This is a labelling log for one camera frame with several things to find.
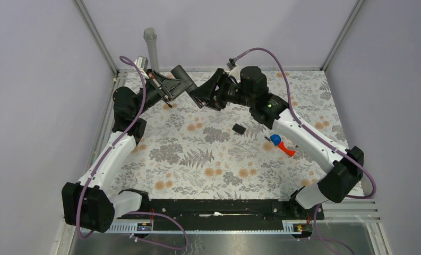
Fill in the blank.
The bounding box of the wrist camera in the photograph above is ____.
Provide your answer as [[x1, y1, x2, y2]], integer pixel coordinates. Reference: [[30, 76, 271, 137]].
[[227, 58, 241, 79], [134, 56, 149, 78]]

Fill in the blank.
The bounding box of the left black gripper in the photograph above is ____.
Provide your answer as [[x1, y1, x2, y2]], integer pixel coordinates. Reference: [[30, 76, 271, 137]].
[[133, 70, 192, 117]]

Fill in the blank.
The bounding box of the silver microphone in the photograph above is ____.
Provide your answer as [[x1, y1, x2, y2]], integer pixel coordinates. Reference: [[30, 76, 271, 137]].
[[143, 27, 160, 71]]

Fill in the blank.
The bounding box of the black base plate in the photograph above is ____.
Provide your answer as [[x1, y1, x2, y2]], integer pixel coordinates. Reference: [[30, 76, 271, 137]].
[[121, 199, 324, 232]]

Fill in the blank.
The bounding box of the blue and orange toy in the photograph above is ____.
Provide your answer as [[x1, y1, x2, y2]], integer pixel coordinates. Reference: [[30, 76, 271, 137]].
[[269, 134, 296, 157]]

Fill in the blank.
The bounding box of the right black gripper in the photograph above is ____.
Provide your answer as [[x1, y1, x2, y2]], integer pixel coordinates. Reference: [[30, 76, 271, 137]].
[[190, 68, 254, 112]]

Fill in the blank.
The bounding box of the black remote battery cover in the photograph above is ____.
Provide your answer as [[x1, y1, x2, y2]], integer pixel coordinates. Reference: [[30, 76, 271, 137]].
[[232, 124, 246, 135]]

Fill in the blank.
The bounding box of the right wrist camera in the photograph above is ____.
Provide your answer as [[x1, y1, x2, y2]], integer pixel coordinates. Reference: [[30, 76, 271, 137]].
[[227, 58, 241, 79]]

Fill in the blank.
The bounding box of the floral patterned mat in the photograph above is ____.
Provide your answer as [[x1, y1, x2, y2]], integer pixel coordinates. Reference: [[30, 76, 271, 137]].
[[102, 71, 366, 201]]

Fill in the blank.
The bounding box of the white slotted cable duct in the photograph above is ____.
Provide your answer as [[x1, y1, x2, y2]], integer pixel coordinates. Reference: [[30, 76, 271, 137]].
[[90, 220, 303, 235]]

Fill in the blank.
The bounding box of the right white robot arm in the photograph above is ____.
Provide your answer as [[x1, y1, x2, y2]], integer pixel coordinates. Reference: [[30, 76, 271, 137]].
[[190, 66, 363, 219]]

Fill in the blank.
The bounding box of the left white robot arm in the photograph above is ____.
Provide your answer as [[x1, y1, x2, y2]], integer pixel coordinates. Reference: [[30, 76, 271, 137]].
[[62, 65, 196, 233]]

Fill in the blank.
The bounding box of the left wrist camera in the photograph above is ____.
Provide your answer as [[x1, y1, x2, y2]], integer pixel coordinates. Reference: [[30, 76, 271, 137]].
[[134, 56, 149, 78]]

